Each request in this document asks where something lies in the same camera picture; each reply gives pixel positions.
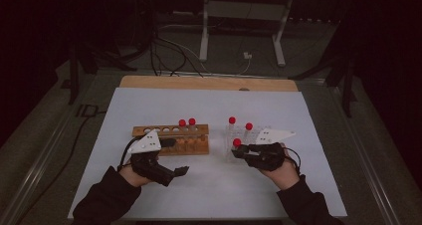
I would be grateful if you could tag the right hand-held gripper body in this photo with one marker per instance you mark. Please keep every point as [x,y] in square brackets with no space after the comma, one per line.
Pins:
[268,157]

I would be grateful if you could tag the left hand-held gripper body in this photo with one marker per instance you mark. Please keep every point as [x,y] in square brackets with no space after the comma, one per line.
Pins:
[147,143]

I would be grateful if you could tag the red-capped clear test tube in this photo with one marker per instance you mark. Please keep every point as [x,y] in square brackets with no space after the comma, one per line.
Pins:
[237,142]
[182,122]
[249,126]
[192,121]
[232,120]

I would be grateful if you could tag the clear plastic test tube rack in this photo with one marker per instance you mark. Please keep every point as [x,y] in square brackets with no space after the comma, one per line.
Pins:
[239,132]

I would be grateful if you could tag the wooden test tube rack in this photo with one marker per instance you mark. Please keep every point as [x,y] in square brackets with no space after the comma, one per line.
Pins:
[199,148]

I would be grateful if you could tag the person's right hand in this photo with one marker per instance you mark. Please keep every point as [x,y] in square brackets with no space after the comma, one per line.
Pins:
[285,177]

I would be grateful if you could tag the person's left hand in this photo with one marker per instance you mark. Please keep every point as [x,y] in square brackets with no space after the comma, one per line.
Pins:
[132,178]

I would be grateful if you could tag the white table mat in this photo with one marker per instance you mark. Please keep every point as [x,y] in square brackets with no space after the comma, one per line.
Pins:
[199,109]

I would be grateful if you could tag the white power plug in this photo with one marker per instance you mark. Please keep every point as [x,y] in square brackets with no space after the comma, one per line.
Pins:
[247,55]

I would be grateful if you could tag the black metal stand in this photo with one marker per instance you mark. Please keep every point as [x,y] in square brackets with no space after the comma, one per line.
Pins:
[347,85]
[73,79]

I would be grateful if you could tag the white metal stand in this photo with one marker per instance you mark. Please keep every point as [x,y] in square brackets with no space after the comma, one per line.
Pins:
[204,36]

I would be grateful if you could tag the metal floor rail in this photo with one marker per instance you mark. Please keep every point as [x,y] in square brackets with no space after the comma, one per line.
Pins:
[361,145]
[43,155]

